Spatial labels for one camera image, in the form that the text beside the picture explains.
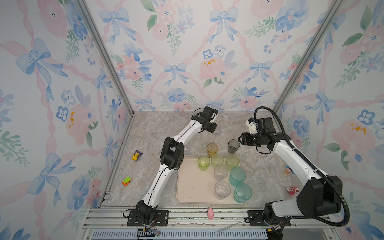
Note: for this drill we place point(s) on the aluminium corner post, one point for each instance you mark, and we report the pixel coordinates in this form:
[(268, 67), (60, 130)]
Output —
[(102, 50), (320, 33)]

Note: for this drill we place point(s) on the pink blue toy figure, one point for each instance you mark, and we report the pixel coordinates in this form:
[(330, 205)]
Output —
[(289, 171)]

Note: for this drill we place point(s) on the smoky grey plastic cup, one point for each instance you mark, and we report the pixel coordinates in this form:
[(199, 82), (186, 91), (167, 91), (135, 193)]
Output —
[(233, 146)]

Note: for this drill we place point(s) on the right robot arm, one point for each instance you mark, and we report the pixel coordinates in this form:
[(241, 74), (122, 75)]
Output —
[(320, 198)]

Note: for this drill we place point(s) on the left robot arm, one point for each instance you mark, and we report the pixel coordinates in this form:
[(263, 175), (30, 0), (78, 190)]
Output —
[(171, 158)]

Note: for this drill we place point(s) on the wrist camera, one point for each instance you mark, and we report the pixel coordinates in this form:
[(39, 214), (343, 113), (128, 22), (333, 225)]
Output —
[(252, 125), (214, 114)]

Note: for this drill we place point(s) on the aluminium left corner post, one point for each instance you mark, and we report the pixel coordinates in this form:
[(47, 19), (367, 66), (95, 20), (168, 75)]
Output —
[(102, 50)]

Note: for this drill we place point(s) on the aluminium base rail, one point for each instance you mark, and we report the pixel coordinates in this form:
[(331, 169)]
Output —
[(183, 224)]

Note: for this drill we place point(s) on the aluminium right corner post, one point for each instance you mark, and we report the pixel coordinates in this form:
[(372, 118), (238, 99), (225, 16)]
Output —
[(320, 33)]

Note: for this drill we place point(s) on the purple yellow toy figure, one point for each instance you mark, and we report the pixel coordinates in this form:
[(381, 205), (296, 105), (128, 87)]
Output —
[(137, 154)]

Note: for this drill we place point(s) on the dimpled yellow-green plastic cup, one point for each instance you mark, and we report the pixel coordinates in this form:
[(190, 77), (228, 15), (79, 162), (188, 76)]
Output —
[(232, 161)]

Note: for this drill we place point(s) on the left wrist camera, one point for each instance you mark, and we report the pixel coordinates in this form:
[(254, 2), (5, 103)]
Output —
[(214, 114)]

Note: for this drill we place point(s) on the smooth green plastic cup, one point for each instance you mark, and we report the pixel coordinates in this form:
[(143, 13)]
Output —
[(204, 162)]

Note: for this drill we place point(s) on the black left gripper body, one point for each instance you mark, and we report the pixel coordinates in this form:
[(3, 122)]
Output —
[(211, 127)]

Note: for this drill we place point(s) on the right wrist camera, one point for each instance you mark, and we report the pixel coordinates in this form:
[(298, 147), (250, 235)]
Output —
[(252, 125)]

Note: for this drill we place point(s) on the dimpled teal plastic cup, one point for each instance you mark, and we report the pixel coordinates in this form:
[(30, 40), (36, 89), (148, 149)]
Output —
[(242, 193)]

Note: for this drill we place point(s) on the dimpled clear cup front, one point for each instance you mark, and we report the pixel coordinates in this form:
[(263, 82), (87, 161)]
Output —
[(220, 172)]

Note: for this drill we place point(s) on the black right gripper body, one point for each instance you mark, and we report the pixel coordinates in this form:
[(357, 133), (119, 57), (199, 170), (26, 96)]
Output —
[(250, 140)]

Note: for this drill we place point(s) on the smooth clear plastic cup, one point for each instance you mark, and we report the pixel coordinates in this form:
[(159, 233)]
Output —
[(222, 190)]

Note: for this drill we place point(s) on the yellow plastic cup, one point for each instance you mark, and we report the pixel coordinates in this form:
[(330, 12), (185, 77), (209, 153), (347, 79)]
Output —
[(212, 149)]

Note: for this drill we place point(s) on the dimpled light green cup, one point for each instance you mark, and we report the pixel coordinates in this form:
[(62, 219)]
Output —
[(217, 160)]

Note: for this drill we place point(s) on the pink pig toy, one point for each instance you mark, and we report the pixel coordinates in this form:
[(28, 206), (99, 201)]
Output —
[(210, 214)]

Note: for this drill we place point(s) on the green orange toy car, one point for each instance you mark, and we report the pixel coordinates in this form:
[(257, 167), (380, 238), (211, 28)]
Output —
[(126, 181)]

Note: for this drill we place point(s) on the cream plastic tray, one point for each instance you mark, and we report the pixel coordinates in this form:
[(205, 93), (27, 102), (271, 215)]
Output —
[(195, 186)]

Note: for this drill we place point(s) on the dimpled clear cup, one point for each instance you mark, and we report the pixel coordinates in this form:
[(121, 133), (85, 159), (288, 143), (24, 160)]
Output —
[(218, 130), (220, 172)]

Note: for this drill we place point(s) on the small clear glass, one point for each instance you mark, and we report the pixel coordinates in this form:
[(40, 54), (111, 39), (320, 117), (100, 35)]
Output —
[(187, 150)]

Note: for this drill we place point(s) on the pink bear toy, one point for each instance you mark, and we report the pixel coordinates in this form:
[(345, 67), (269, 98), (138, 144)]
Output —
[(292, 191)]

